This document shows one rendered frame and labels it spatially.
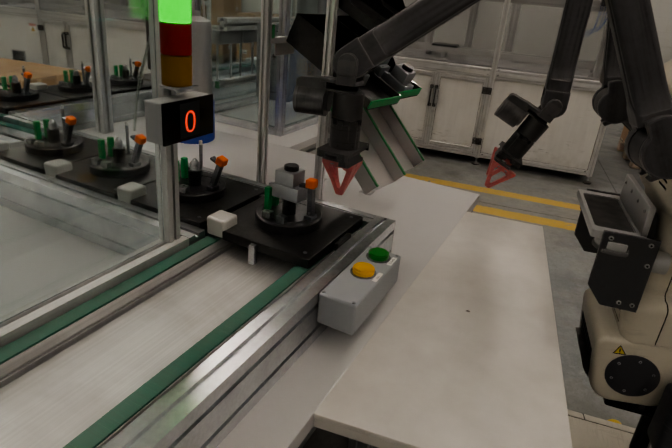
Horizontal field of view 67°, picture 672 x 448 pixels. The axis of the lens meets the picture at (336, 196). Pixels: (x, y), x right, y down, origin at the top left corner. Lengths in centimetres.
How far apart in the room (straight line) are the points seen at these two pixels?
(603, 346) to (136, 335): 93
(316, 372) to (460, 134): 427
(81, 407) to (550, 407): 68
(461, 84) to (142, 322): 430
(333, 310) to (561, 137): 428
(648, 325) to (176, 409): 93
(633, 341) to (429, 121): 394
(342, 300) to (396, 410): 19
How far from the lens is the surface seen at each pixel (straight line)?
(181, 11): 88
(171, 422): 66
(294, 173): 102
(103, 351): 85
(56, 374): 83
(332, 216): 112
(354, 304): 85
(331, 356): 90
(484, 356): 97
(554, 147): 503
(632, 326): 125
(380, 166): 130
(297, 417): 80
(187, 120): 91
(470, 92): 492
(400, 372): 89
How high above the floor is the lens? 143
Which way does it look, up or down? 22 degrees down
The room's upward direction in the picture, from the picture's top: 5 degrees clockwise
